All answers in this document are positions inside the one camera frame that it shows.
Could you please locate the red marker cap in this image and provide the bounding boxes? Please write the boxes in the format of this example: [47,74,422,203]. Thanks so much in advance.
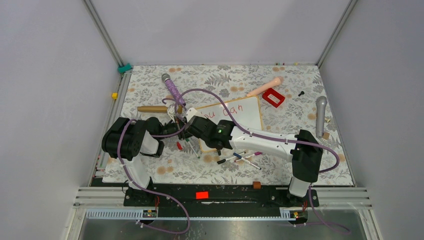
[176,142,183,151]

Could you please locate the yellow framed whiteboard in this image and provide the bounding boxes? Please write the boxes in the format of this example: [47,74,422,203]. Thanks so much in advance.
[192,95,265,157]

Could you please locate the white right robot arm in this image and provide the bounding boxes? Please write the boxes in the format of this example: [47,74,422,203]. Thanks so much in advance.
[186,115,323,206]

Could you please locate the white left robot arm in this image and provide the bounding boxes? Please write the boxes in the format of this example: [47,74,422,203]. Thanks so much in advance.
[101,117,183,206]

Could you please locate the green capped whiteboard marker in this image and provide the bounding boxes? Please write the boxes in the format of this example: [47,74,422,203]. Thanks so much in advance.
[185,138,200,159]

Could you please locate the black capped whiteboard marker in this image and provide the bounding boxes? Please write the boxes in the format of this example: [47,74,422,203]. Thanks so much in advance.
[216,151,246,165]

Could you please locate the blue capped whiteboard marker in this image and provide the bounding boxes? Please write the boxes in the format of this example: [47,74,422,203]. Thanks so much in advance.
[236,156,262,170]

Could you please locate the magenta capped whiteboard marker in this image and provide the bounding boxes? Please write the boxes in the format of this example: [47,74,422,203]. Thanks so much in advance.
[234,152,263,163]

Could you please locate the purple glitter toy microphone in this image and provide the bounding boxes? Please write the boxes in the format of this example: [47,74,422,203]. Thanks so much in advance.
[161,73,186,107]

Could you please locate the red tape label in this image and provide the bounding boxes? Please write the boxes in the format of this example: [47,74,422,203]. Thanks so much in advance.
[195,191,209,200]

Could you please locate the red rectangular plastic box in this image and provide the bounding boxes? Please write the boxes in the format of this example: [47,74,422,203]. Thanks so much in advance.
[262,88,286,108]

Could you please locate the brown cylinder block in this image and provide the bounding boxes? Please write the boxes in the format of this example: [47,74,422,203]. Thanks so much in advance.
[252,181,262,190]

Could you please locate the small yellow cube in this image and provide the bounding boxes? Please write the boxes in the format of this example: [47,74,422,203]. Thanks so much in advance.
[111,92,118,100]

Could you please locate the teal corner clamp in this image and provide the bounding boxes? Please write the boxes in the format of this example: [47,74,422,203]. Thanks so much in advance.
[117,63,133,74]

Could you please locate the pink toy microphone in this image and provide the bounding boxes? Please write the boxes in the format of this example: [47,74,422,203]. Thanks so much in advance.
[246,76,284,98]

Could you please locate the floral patterned table mat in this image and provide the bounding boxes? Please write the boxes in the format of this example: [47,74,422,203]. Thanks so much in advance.
[102,64,355,186]

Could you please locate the small tan wooden block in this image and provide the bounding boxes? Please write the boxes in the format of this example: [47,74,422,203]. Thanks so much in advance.
[322,132,330,140]

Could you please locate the silver toy microphone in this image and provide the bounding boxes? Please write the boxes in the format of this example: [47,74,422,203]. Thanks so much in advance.
[315,96,328,138]

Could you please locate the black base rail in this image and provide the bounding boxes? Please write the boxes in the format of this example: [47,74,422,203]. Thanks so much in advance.
[123,183,320,218]

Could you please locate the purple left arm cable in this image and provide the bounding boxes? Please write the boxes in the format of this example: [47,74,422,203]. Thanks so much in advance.
[116,97,191,235]

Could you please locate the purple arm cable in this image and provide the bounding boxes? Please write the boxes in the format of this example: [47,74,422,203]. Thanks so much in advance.
[174,88,352,236]
[116,97,191,235]

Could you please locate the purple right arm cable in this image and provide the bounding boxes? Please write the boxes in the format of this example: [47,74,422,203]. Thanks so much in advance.
[174,88,352,236]

